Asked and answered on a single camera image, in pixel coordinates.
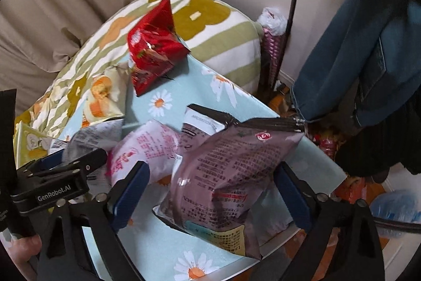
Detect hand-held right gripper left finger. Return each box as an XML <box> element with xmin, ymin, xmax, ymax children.
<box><xmin>37</xmin><ymin>160</ymin><xmax>151</xmax><ymax>281</ymax></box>

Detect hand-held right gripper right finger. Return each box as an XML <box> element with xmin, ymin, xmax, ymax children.
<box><xmin>274</xmin><ymin>161</ymin><xmax>386</xmax><ymax>281</ymax></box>

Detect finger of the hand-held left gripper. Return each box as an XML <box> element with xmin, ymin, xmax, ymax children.
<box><xmin>61</xmin><ymin>148</ymin><xmax>108</xmax><ymax>179</ymax></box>
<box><xmin>17</xmin><ymin>149</ymin><xmax>66</xmax><ymax>177</ymax></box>

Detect yellow-green cardboard box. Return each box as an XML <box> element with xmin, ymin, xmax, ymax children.
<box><xmin>13</xmin><ymin>121</ymin><xmax>55</xmax><ymax>167</ymax></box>

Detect mauve snack packet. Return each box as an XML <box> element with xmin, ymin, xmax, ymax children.
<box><xmin>153</xmin><ymin>103</ymin><xmax>308</xmax><ymax>261</ymax></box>

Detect person's left hand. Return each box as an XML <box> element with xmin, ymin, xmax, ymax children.
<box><xmin>6</xmin><ymin>234</ymin><xmax>43</xmax><ymax>269</ymax></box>

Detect grey-white snack packet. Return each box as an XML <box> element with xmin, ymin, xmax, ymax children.
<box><xmin>62</xmin><ymin>118</ymin><xmax>124</xmax><ymax>164</ymax></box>

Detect pink snack packet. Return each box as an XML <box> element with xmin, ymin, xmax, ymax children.
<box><xmin>105</xmin><ymin>119</ymin><xmax>185</xmax><ymax>190</ymax></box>

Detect light blue daisy table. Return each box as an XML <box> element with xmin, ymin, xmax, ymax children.
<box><xmin>82</xmin><ymin>54</ymin><xmax>348</xmax><ymax>281</ymax></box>

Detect orange and white snack packet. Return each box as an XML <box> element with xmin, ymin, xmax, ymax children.
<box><xmin>82</xmin><ymin>65</ymin><xmax>133</xmax><ymax>126</ymax></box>

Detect blue plastic bag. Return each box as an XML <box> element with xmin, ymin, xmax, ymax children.
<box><xmin>370</xmin><ymin>189</ymin><xmax>421</xmax><ymax>237</ymax></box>

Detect black garment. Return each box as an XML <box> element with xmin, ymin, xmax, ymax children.
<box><xmin>335</xmin><ymin>96</ymin><xmax>421</xmax><ymax>178</ymax></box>

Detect red snack packet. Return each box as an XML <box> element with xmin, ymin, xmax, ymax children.
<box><xmin>127</xmin><ymin>0</ymin><xmax>192</xmax><ymax>97</ymax></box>

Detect purple woven bin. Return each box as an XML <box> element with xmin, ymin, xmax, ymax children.
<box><xmin>259</xmin><ymin>27</ymin><xmax>291</xmax><ymax>95</ymax></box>

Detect blue jeans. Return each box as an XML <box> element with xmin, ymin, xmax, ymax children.
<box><xmin>291</xmin><ymin>0</ymin><xmax>421</xmax><ymax>127</ymax></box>

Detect beige curtain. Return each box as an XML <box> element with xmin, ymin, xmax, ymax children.
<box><xmin>0</xmin><ymin>0</ymin><xmax>173</xmax><ymax>108</ymax></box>

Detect white plastic bag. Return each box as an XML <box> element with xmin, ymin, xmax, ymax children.
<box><xmin>256</xmin><ymin>7</ymin><xmax>290</xmax><ymax>37</ymax></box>

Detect striped floral blanket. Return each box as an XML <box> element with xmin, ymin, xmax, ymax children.
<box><xmin>14</xmin><ymin>0</ymin><xmax>264</xmax><ymax>144</ymax></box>

